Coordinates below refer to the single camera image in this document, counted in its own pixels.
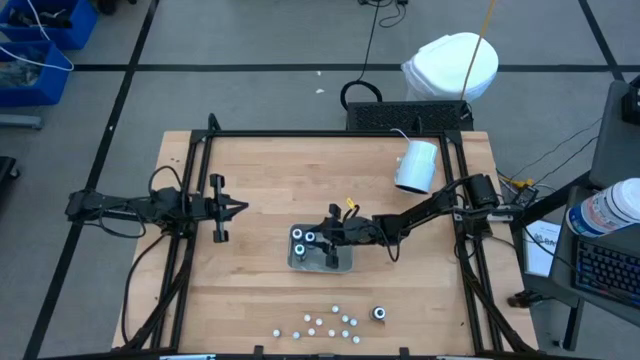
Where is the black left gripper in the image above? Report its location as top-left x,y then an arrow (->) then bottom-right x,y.
192,173 -> 250,245

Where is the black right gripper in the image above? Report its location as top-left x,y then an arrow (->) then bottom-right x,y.
313,203 -> 381,270

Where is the clear plastic tray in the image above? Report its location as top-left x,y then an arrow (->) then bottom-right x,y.
286,222 -> 355,274

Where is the white cylinder with black opening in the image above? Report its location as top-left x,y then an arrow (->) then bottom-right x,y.
393,139 -> 440,196

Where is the black vented computer case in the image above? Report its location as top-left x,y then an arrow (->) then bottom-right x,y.
345,99 -> 475,134

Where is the white lined trash bin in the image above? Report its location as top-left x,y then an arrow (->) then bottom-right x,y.
400,31 -> 500,104

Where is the white printed paper sheet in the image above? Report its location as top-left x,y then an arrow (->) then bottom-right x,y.
522,218 -> 563,278

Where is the grey flat bar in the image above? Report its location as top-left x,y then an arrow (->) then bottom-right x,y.
0,114 -> 42,131

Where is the black floor object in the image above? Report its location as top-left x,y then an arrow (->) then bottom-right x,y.
0,155 -> 21,201

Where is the blue plastic storage bin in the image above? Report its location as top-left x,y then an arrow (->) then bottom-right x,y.
0,0 -> 100,52
0,40 -> 74,108

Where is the dark grey desk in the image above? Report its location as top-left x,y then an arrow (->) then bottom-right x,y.
519,169 -> 640,351

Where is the white wipes canister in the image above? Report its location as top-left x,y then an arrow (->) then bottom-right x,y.
565,177 -> 640,239

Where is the black backlit keyboard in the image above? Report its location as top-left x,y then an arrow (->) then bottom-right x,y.
573,237 -> 640,308

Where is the black desk device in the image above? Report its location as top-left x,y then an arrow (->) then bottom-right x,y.
620,73 -> 640,126

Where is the black looped floor cable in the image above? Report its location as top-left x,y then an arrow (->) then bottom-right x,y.
339,0 -> 385,112

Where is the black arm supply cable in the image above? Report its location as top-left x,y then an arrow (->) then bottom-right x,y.
121,232 -> 169,346

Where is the black cable bundle with plugs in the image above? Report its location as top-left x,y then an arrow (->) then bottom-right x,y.
357,0 -> 410,29

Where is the yellow hanging cable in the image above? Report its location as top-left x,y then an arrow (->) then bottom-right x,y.
459,0 -> 497,101

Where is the long white cable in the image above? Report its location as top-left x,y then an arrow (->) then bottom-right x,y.
0,0 -> 75,73

